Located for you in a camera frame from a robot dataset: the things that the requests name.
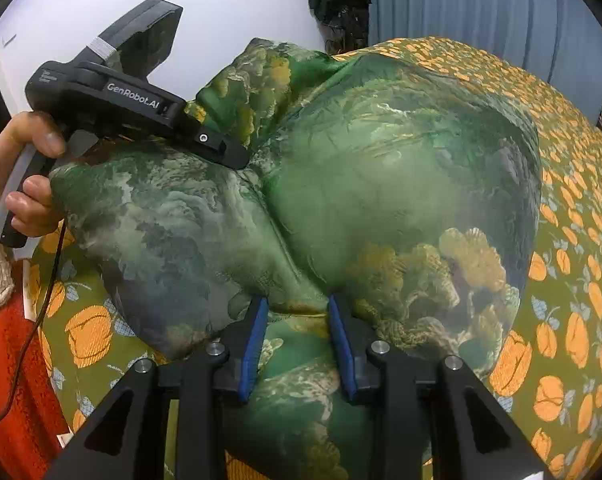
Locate person's left hand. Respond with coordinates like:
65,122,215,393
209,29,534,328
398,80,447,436
0,112,68,238

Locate red cloth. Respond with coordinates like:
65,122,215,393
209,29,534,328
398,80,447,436
0,260,73,480

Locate dark hanging clothes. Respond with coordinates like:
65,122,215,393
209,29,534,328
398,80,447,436
308,0,373,57

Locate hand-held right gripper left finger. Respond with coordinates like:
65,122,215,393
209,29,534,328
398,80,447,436
46,296,271,480

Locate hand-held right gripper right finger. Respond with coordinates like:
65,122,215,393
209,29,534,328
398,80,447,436
327,294,552,480

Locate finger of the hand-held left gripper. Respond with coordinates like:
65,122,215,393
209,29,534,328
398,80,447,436
173,102,253,171

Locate green landscape print padded jacket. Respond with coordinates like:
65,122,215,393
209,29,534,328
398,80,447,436
48,37,542,480

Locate olive quilt with orange flowers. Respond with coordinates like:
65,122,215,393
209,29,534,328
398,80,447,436
30,36,602,480

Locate blue curtain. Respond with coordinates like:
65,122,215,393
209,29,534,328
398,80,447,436
366,0,602,126

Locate black cable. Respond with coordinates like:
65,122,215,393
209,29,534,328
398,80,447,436
0,220,68,432

